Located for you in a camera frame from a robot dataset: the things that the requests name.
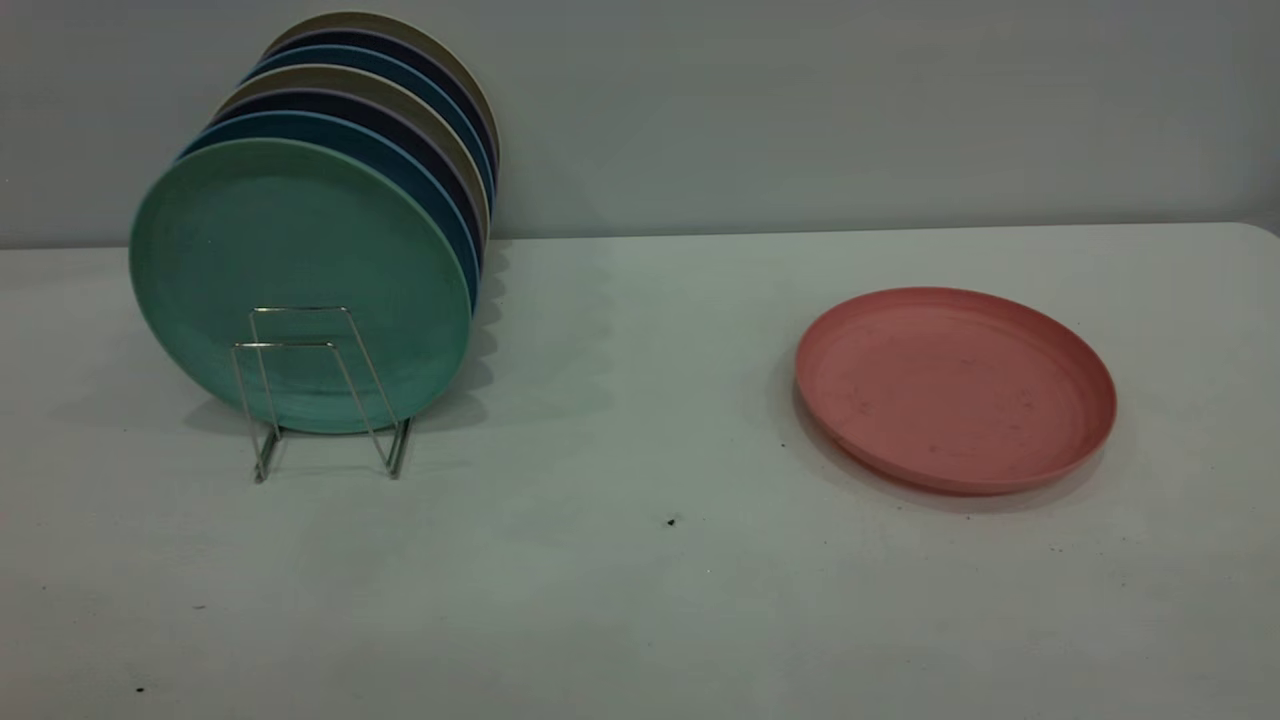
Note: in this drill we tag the blue plate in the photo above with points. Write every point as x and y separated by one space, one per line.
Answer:
360 57
350 135

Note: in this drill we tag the dark purple plate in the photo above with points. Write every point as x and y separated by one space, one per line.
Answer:
350 103
370 40

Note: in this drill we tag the pink plate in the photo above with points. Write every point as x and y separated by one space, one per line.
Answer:
950 390

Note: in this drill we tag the green plate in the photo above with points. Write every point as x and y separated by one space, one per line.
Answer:
300 250

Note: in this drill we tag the beige plate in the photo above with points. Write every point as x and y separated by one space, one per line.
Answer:
350 78
370 20

